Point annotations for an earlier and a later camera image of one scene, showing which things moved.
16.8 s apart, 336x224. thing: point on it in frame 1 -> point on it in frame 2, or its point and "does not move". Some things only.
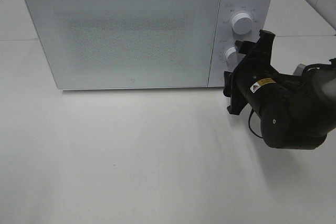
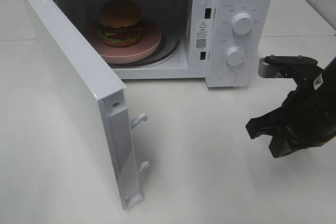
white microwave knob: (241, 23) does not move
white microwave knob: (232, 57) does not move
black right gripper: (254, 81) -> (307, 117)
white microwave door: (127, 38) -> (100, 100)
